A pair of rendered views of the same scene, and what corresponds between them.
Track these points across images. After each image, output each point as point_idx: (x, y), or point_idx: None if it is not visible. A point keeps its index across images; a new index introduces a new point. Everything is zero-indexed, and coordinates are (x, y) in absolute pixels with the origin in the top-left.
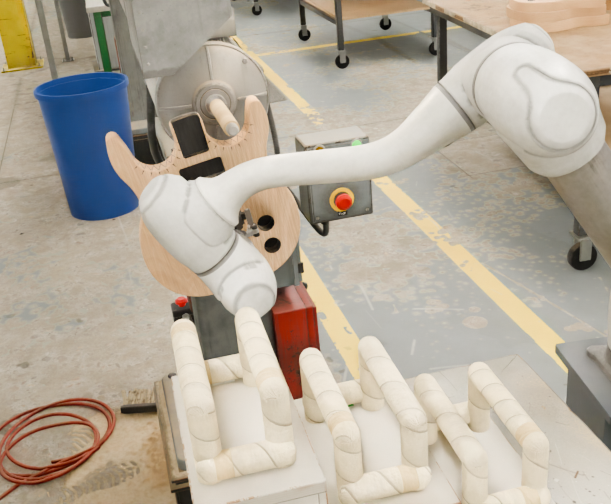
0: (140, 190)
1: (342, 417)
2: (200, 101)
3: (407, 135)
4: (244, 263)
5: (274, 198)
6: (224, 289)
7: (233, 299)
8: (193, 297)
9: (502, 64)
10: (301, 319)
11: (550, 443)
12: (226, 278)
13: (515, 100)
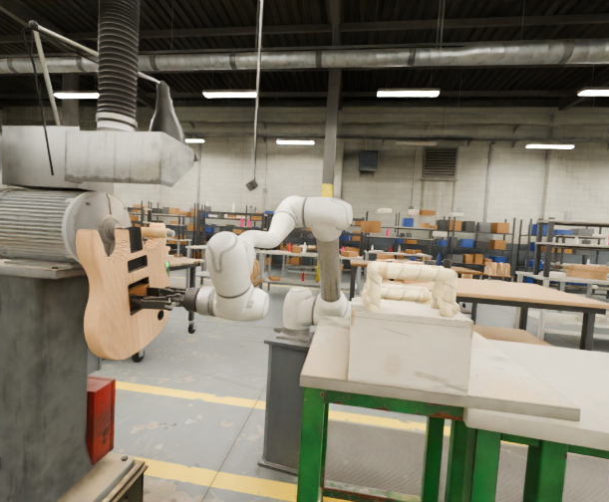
0: (105, 274)
1: (426, 291)
2: (105, 226)
3: (281, 228)
4: (253, 287)
5: (163, 284)
6: (254, 301)
7: (263, 304)
8: (21, 403)
9: (321, 199)
10: (109, 390)
11: None
12: (251, 295)
13: (339, 207)
